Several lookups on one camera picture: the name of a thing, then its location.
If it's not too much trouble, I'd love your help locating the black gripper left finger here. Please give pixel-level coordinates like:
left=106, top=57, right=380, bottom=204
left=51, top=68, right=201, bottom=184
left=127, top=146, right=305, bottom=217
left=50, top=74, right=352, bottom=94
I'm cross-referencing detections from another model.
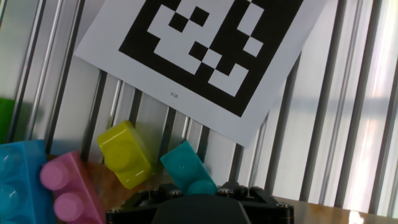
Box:
left=105, top=182, right=185, bottom=224

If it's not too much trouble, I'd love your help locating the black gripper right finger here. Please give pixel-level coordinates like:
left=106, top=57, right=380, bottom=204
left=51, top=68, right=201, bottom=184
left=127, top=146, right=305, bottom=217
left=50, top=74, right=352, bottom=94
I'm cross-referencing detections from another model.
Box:
left=216, top=185, right=295, bottom=224

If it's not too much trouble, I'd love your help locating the teal long block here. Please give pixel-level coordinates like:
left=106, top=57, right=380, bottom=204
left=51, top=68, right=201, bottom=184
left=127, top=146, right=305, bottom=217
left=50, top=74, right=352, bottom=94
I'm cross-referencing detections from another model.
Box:
left=160, top=140, right=218, bottom=196

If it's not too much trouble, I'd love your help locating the lemon yellow small block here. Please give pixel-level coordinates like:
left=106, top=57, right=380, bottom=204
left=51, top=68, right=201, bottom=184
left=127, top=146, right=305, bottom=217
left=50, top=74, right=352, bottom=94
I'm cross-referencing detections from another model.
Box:
left=96, top=120, right=156, bottom=190

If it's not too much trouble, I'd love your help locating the marble pattern mat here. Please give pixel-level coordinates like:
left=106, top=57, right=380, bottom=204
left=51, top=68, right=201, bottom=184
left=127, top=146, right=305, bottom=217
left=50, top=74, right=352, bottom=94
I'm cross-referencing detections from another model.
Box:
left=46, top=154, right=398, bottom=224

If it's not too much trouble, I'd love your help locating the pink long block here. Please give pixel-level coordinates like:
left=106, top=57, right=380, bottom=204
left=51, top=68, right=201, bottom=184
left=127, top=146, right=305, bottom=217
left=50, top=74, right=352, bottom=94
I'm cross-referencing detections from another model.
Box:
left=39, top=151, right=106, bottom=224

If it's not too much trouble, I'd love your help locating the printed marker tag paper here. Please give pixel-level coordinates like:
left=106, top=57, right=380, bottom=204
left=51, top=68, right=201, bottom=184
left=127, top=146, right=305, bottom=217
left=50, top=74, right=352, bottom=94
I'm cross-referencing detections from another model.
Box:
left=73, top=0, right=329, bottom=147

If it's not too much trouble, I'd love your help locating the sky blue three-stud block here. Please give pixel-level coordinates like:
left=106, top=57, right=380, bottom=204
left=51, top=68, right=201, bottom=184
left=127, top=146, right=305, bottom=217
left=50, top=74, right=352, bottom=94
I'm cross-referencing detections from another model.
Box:
left=0, top=139, right=57, bottom=224

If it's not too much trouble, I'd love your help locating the green two-stud block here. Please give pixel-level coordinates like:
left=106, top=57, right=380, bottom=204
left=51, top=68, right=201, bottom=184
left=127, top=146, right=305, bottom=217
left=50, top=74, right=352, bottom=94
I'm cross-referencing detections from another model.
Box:
left=0, top=98, right=16, bottom=144

